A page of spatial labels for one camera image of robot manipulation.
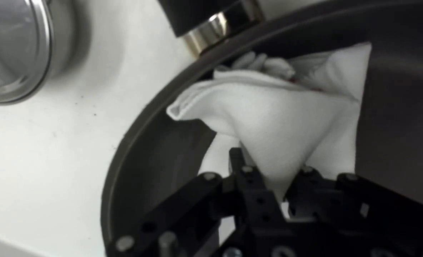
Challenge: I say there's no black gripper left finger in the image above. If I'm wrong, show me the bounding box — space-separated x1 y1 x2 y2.
106 147 280 257

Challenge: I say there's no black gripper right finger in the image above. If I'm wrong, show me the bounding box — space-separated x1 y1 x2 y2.
282 166 423 257

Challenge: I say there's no small steel pot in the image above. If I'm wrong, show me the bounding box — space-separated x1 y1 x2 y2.
0 0 80 106

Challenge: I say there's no white towel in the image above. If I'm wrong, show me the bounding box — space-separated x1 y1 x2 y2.
166 42 375 202

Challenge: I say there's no dark frying pan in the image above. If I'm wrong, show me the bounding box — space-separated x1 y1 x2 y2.
99 0 423 257

